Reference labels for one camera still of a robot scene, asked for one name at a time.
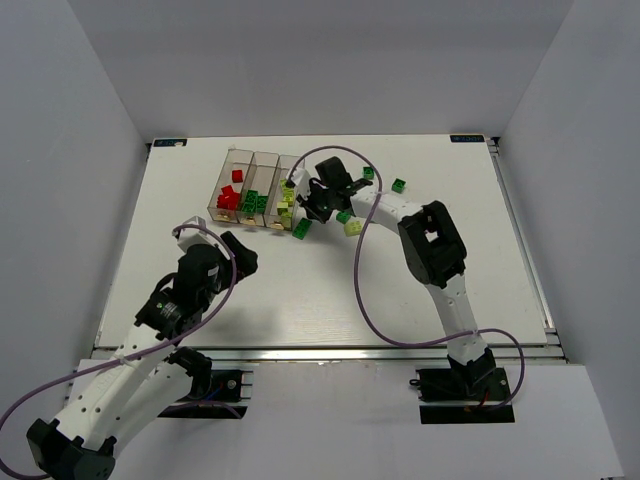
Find lime 2x3 lego brick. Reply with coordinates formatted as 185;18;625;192
280;179;295;196

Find green square lego brick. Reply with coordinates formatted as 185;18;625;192
392;178;406;193
363;167;375;180

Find green 2x3 lego brick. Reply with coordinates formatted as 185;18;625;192
244;190;259;204

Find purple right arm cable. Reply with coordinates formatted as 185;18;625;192
287;145;525;412

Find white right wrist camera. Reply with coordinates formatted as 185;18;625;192
285;167;310;199

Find lime rounded lego brick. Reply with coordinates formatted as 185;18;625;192
344;220;363;237

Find smoky clear middle container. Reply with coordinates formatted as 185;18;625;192
238;151;279;227

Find small red lego brick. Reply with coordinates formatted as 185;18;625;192
231;170;243;183

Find smoky clear left container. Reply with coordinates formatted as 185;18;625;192
208;149;253;223

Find green 2x2 lego brick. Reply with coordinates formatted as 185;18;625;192
336;212;351;224

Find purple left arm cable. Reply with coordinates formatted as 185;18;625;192
0;224;246;476

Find blue table label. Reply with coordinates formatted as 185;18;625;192
153;138;187;148
449;134;485;143

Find red rounded lego brick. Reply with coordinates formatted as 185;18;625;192
216;195;229;208

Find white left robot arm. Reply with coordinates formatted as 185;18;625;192
26;230;258;479

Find red lego bricks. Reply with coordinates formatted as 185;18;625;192
220;185;241;210

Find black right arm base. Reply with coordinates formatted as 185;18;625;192
409;368;515;425

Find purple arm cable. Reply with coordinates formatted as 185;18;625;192
287;145;525;412
0;224;246;476

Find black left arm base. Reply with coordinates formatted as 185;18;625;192
159;368;254;420

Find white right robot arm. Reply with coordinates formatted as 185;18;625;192
287;157;496;396

